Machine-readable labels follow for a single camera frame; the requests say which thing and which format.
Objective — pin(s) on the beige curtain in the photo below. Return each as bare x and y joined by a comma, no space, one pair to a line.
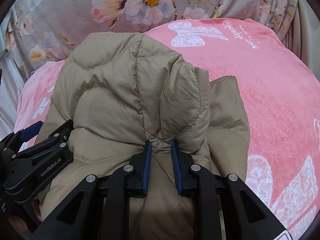
302,37

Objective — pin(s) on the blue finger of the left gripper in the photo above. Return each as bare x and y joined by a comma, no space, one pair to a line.
31,131
61,134

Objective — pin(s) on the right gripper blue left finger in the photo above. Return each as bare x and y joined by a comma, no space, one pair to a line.
141,163

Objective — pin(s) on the white satin curtain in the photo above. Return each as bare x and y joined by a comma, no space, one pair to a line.
16,69

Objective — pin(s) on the person's left hand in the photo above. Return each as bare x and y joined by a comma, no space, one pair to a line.
36,208

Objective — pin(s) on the grey floral duvet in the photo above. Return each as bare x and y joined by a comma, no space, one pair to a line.
36,31

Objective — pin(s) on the pink fleece blanket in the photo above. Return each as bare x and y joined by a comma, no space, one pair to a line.
280,97

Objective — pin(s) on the tan quilted puffer jacket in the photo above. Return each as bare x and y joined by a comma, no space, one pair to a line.
121,90

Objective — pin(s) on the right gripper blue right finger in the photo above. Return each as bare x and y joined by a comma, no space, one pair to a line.
181,163

